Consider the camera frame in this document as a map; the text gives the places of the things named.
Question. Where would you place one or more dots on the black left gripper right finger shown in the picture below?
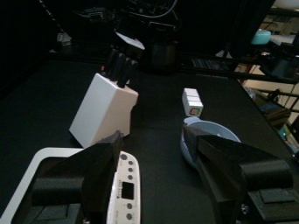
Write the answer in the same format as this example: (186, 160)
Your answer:
(241, 172)

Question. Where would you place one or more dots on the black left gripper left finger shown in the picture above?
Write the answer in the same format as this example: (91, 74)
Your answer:
(87, 172)

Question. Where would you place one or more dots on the white scale device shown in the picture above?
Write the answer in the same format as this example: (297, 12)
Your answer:
(126, 189)

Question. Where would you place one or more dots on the light blue bowl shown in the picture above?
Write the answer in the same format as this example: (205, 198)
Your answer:
(214, 128)

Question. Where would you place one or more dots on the white knife block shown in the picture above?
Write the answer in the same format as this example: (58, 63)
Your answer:
(103, 112)

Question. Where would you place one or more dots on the small white box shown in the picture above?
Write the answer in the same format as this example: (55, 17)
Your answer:
(191, 102)

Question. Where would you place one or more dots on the white paper sheet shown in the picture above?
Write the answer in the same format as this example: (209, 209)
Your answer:
(130, 40)

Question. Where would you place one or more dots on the teal cylinder container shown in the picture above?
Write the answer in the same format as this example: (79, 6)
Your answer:
(261, 37)

